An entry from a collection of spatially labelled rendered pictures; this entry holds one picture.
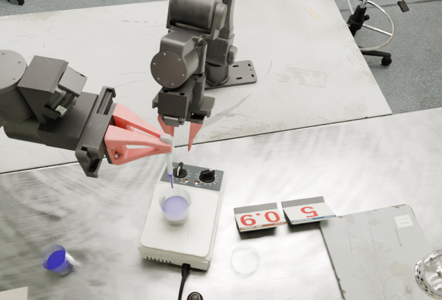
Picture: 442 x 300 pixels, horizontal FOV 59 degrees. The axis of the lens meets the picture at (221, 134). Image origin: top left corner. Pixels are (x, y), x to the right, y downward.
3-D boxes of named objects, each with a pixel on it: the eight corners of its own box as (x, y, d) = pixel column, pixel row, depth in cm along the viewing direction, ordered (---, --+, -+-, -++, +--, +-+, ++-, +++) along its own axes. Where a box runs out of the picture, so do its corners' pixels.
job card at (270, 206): (233, 208, 80) (235, 200, 76) (276, 202, 81) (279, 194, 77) (238, 237, 76) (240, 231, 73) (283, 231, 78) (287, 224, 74)
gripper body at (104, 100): (118, 86, 49) (60, 76, 50) (89, 156, 44) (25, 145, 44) (125, 115, 55) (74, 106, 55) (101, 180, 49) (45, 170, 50)
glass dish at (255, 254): (229, 247, 75) (230, 243, 74) (258, 247, 76) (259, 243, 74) (229, 276, 73) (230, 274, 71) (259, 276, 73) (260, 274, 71)
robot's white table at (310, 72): (22, 177, 178) (-111, 26, 101) (276, 137, 195) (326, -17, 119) (15, 287, 153) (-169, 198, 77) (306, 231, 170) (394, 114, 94)
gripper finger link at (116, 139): (179, 100, 48) (106, 87, 49) (165, 150, 45) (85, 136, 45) (181, 129, 54) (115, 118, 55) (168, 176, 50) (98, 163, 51)
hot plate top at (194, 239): (156, 183, 73) (156, 181, 72) (220, 194, 73) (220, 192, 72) (138, 246, 67) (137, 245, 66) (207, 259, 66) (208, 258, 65)
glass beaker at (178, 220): (162, 231, 68) (158, 215, 61) (160, 202, 71) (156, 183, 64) (196, 228, 69) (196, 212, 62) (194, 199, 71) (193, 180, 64)
